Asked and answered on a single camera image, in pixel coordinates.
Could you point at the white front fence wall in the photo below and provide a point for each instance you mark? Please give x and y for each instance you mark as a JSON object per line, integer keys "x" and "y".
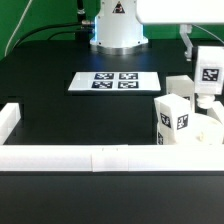
{"x": 112, "y": 158}

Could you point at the white left fence wall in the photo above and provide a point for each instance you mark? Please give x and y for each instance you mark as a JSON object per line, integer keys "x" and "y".
{"x": 9, "y": 117}

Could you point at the white marker base plate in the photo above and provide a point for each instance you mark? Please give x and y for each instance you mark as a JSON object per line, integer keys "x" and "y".
{"x": 115, "y": 81}

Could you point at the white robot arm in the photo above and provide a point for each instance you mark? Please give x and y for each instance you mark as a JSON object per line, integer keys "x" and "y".
{"x": 119, "y": 23}

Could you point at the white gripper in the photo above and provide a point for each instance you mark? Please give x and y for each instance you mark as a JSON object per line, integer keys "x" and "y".
{"x": 182, "y": 12}

